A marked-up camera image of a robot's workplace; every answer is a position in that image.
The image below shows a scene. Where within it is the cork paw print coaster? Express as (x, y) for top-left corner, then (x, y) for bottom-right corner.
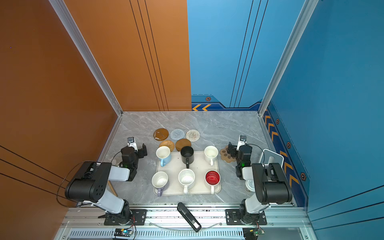
(220, 146), (236, 163)

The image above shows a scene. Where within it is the rattan woven coaster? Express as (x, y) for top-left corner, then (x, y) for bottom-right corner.
(159, 140), (175, 152)

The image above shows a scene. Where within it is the glossy dark brown coaster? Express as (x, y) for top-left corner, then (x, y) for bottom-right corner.
(153, 128), (169, 141)

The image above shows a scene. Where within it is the blue grey woven coaster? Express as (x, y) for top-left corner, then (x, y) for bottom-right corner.
(170, 129), (186, 141)

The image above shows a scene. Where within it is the round wooden coaster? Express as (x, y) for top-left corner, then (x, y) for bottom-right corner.
(175, 139), (192, 152)

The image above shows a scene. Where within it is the white multicolour woven coaster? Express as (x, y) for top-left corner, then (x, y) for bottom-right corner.
(186, 130), (201, 142)

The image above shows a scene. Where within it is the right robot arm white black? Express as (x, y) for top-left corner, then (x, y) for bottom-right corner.
(227, 143), (293, 225)

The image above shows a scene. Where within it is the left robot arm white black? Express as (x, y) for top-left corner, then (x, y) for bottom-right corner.
(65, 145), (148, 226)

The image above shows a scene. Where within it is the white tissue box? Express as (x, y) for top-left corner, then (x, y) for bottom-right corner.
(259, 149), (284, 167)

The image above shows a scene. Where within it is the white mug top right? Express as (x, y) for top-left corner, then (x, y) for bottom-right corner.
(204, 146), (219, 166)

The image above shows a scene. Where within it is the light blue mug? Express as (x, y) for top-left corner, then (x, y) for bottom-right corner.
(156, 146), (172, 167)

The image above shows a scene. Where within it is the wooden mallet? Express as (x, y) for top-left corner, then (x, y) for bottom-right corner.
(108, 181), (118, 197)

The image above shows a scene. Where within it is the red inside white mug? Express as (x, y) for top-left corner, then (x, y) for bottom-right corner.
(205, 170), (221, 195)

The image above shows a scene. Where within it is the beige serving tray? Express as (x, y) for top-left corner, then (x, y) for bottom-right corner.
(152, 151), (222, 197)

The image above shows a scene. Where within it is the black mug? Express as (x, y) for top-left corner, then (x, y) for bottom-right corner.
(181, 146), (194, 169)

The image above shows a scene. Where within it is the white mug centre front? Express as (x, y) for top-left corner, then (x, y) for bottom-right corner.
(178, 169), (196, 195)

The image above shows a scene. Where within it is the left green circuit board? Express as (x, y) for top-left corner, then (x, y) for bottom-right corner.
(114, 228), (135, 240)

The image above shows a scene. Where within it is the right circuit board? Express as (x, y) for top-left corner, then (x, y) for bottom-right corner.
(243, 228), (262, 240)

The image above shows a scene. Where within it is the black stapler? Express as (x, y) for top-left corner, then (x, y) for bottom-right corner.
(177, 202), (202, 233)

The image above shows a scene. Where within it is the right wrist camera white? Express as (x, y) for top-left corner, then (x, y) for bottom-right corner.
(237, 135), (247, 151)

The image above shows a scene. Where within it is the white mug purple handle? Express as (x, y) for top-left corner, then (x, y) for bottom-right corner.
(152, 171), (169, 197)

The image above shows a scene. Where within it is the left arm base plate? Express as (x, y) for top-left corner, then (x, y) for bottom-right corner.
(104, 209), (147, 227)

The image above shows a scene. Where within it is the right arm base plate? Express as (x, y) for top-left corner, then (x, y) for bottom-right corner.
(225, 209), (268, 226)

